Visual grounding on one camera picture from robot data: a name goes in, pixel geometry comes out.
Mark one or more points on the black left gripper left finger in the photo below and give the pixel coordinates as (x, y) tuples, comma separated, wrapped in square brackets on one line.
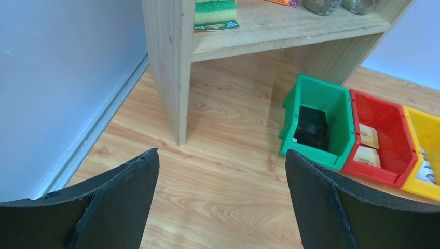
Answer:
[(109, 210)]

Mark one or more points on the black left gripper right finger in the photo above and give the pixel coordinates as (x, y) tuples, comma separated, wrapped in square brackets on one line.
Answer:
[(334, 211)]

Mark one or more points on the black credit cards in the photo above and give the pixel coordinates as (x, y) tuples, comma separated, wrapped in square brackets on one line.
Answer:
[(312, 129)]

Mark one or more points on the silver patterned cards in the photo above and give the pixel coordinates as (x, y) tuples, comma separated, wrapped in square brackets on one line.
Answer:
[(425, 172)]

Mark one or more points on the red plastic bin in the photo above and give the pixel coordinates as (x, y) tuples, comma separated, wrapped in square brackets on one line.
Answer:
[(396, 150)]

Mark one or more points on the green plastic bin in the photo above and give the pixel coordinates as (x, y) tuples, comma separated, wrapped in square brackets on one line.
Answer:
[(335, 101)]

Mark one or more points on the wooden shelf unit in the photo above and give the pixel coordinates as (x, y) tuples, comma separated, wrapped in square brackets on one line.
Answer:
[(327, 47)]

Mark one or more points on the clear glass jar right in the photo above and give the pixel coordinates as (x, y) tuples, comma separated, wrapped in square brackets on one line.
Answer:
[(360, 7)]

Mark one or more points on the orange snack box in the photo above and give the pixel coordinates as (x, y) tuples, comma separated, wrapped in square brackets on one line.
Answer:
[(288, 3)]

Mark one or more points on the green yellow sponge pack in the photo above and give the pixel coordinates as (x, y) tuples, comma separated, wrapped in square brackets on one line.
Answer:
[(215, 15)]

